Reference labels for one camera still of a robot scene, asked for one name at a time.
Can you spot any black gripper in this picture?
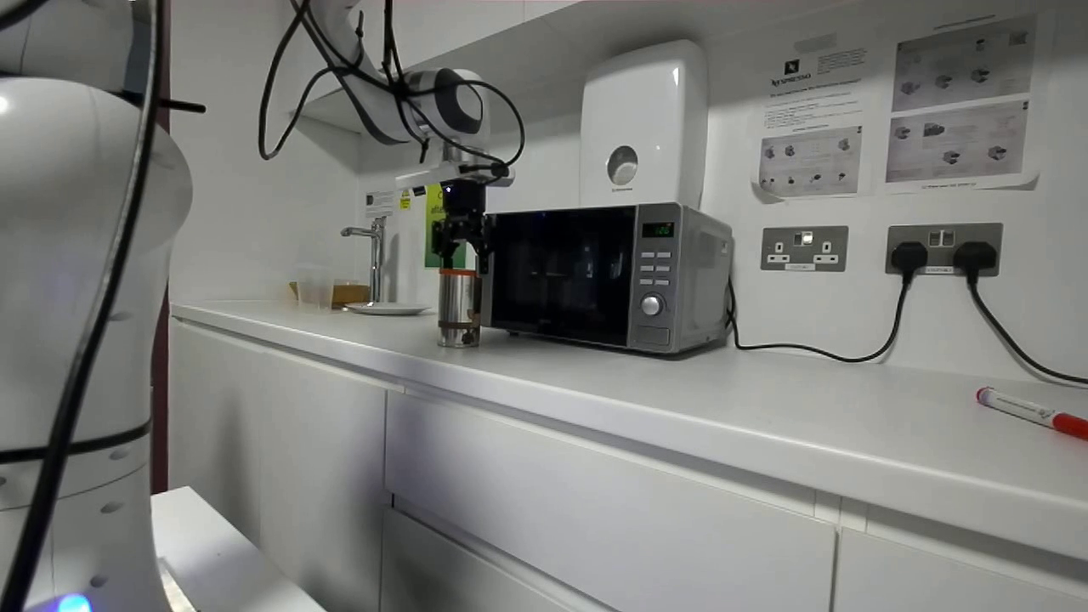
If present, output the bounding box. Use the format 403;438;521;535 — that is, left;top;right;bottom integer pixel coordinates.
429;176;501;281

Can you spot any silver jar with red band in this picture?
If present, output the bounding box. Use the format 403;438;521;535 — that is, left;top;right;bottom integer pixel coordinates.
437;267;487;349

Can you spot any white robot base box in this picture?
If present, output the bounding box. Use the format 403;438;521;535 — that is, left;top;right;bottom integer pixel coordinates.
147;484;330;612

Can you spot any silver microwave oven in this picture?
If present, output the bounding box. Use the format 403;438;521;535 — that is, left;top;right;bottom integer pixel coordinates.
483;202;738;359

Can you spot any green yellow bottle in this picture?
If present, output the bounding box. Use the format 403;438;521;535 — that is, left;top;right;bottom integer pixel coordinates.
421;182;449;271

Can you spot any chrome sink faucet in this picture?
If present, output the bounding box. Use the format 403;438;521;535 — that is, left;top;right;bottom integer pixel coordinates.
340;211;405;307

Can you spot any round white sink plate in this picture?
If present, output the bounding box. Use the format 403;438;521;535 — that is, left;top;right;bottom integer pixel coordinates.
343;296;429;321

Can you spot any brown sponge holder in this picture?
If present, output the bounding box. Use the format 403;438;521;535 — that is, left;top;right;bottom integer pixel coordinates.
285;280;378;313

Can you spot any tall white cabinet door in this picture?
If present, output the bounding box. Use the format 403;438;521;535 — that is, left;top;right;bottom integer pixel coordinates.
167;321;391;612

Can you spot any wide white drawer front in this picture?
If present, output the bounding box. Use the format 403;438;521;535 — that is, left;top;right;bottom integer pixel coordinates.
386;387;839;612

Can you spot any white lower drawer front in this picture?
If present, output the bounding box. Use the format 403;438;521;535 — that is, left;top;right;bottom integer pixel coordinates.
382;507;624;612

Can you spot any small instruction sheet with photos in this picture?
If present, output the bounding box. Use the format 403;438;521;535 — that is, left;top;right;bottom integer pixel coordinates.
752;124;866;209

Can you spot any text sheet with black logo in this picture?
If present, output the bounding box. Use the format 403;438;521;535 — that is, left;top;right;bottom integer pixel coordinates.
763;43;870;135

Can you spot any instruction sheet with curled edge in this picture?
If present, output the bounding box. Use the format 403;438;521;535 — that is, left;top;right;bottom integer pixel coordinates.
884;100;1041;195

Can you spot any large instruction sheet with photos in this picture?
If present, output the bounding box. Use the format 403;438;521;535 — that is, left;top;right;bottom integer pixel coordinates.
891;15;1041;116

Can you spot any red and white marker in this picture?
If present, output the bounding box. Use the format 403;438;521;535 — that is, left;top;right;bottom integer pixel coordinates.
973;381;1088;447

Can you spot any white wall water heater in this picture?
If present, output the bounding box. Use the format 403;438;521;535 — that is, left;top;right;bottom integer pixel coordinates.
577;38;711;213

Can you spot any silver wall socket without plugs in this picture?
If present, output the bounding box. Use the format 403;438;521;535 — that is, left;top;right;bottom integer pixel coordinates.
760;223;855;274

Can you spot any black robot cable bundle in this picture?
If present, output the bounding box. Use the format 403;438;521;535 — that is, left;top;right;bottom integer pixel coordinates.
0;0;532;612

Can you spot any black microwave plug and cable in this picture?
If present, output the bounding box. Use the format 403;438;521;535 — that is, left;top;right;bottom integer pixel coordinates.
726;239;934;369

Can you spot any silver wall socket with plugs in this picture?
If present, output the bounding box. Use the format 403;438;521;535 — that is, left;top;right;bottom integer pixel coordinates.
884;221;1006;280

